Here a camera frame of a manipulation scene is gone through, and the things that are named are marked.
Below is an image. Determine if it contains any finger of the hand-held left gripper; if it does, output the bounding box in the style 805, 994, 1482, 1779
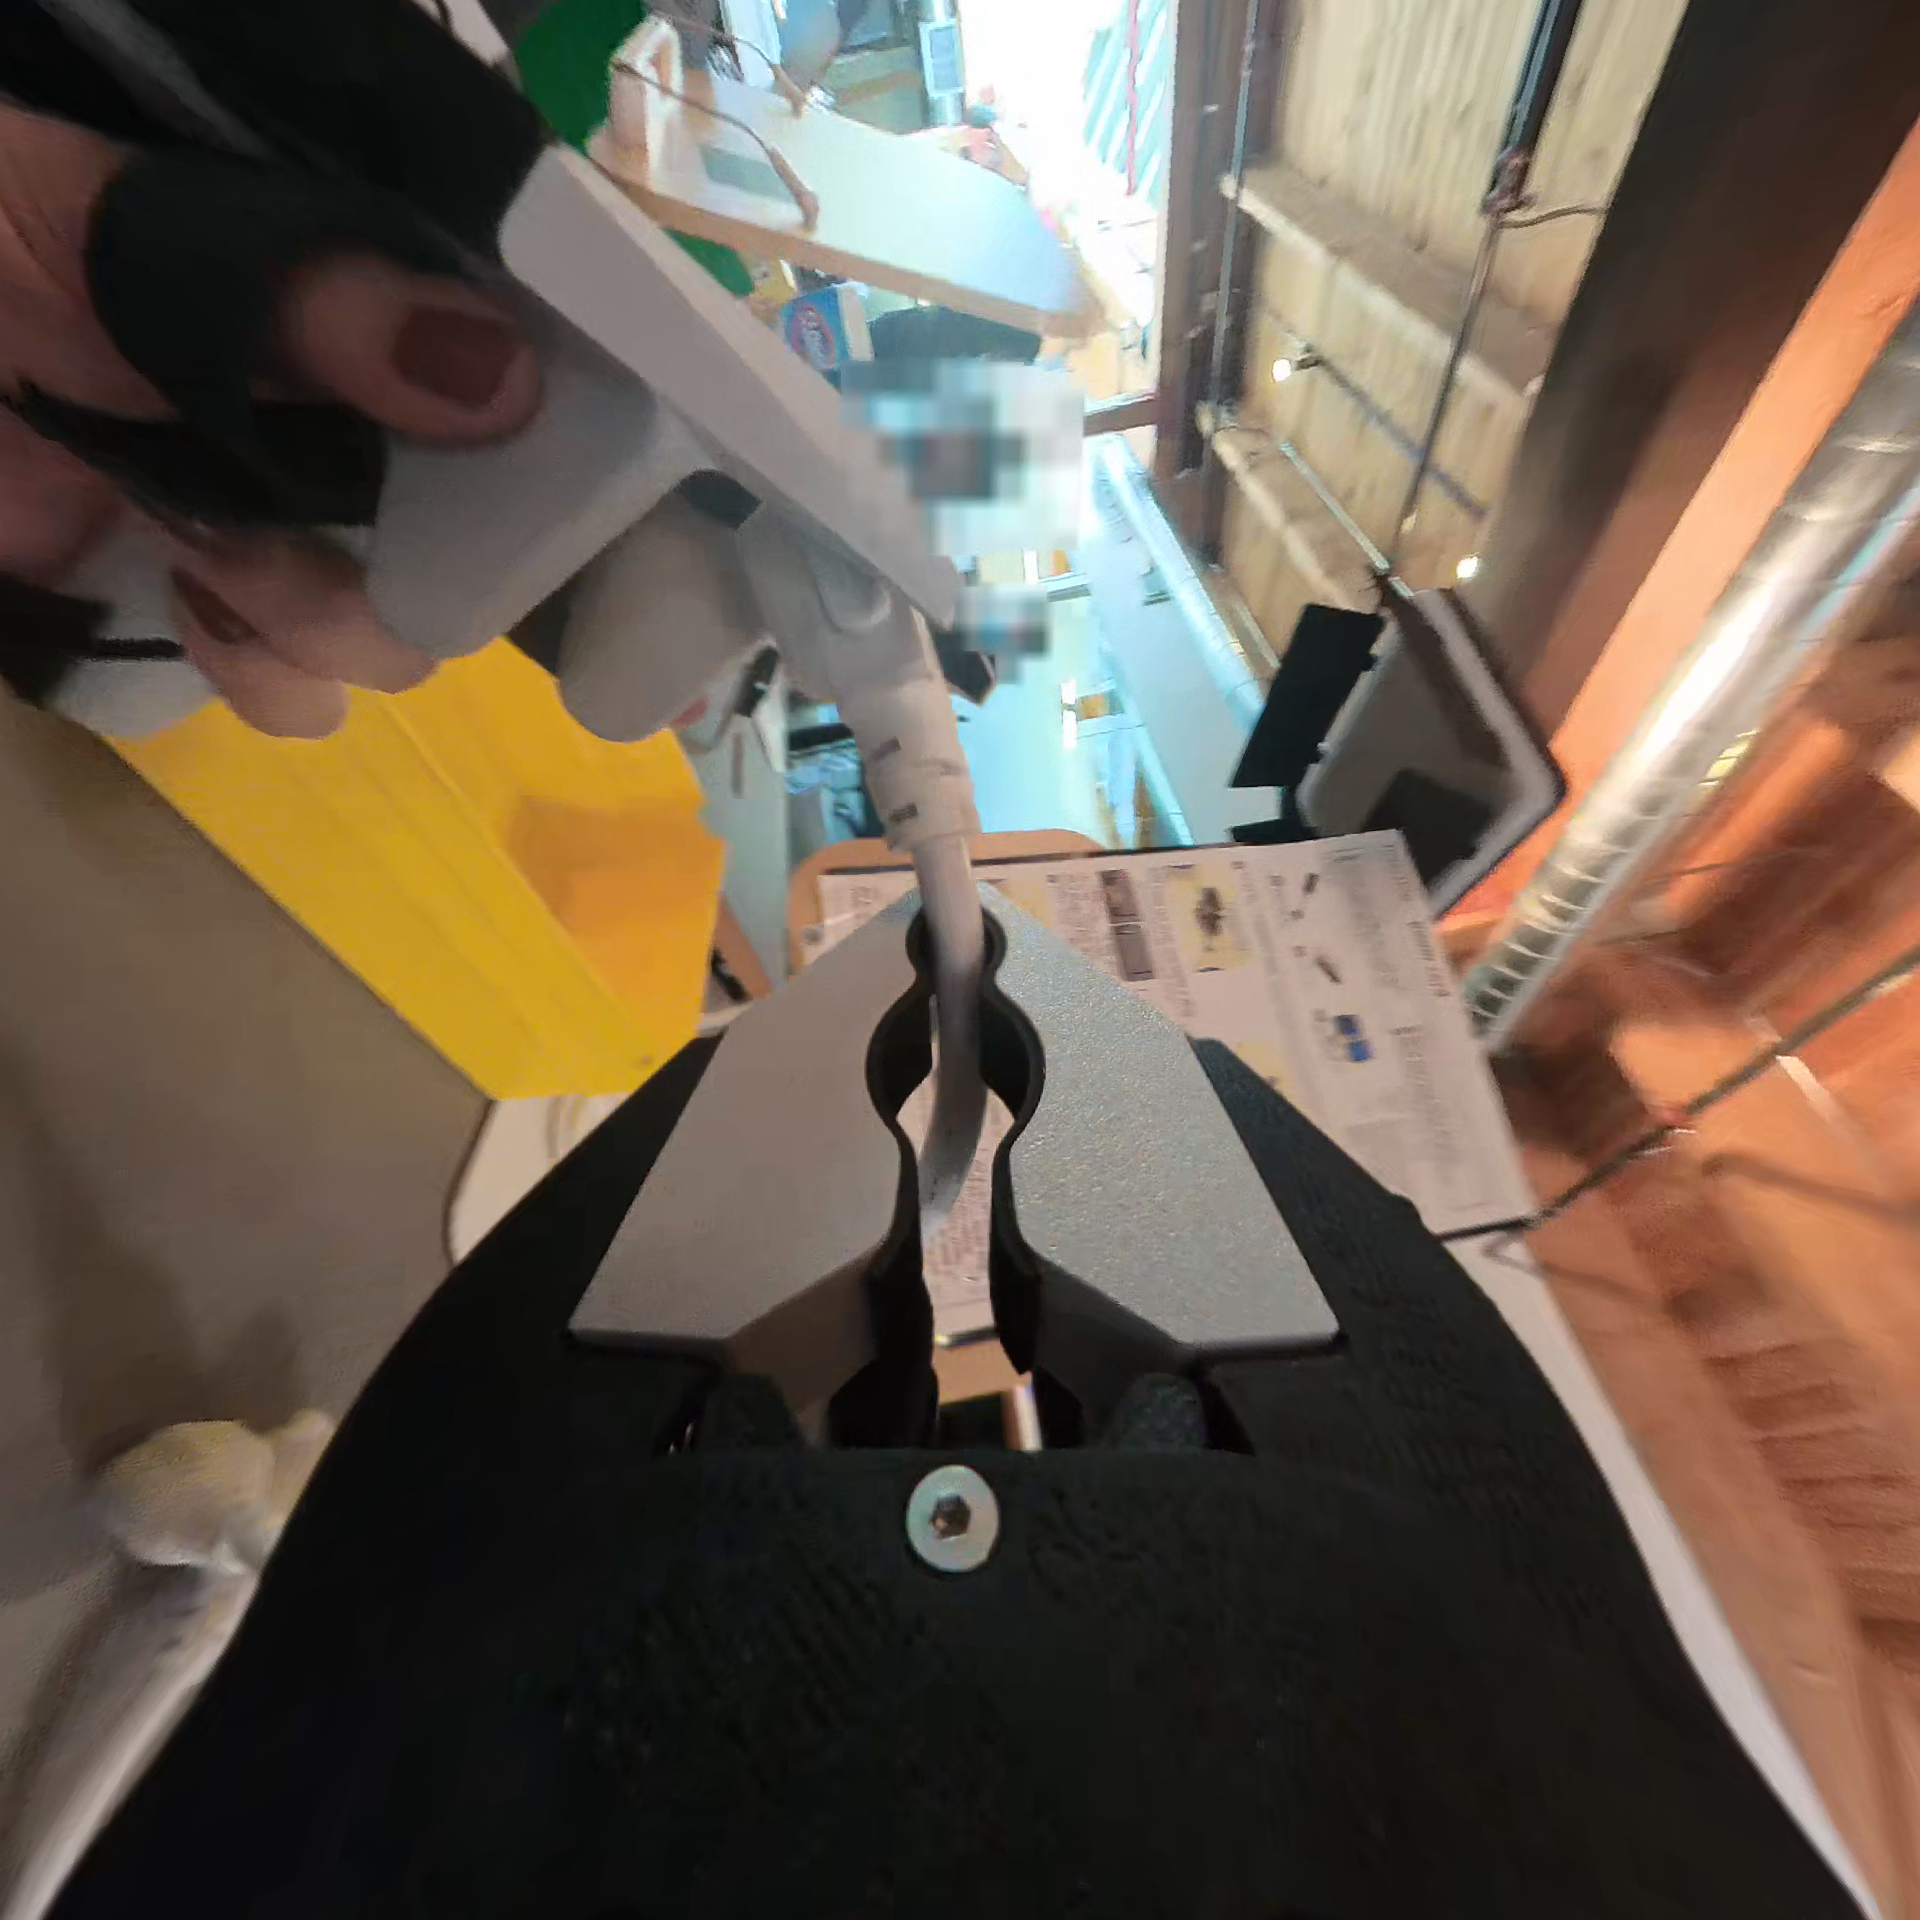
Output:
498, 145, 964, 628
551, 511, 774, 748

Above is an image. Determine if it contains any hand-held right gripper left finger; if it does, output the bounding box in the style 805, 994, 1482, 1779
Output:
566, 888, 943, 1452

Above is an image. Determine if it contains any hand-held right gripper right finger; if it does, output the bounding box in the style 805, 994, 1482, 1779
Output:
978, 886, 1344, 1452

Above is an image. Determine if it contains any white power plug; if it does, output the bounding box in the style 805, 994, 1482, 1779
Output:
735, 496, 984, 842

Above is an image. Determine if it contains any person's left hand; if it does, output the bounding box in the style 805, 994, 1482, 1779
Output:
0, 108, 544, 742

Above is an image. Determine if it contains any blue and white box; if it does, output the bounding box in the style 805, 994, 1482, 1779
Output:
778, 282, 876, 369

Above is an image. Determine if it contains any white table with wooden edge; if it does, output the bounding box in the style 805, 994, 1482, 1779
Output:
591, 17, 1104, 339

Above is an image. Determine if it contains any printed paper sheet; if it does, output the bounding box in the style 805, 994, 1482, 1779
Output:
810, 831, 1536, 1354

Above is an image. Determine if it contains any green board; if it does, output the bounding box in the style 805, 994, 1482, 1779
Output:
517, 0, 759, 295

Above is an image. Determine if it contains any yellow plastic bin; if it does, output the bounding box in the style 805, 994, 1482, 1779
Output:
111, 638, 728, 1099

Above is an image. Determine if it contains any white framed screen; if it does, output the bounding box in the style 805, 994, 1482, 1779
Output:
1229, 586, 1567, 921

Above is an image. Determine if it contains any white crumpled cloth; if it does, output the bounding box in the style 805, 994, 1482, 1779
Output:
88, 1410, 339, 1577

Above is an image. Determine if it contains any silver ventilation duct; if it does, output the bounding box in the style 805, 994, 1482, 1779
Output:
1462, 299, 1920, 1039

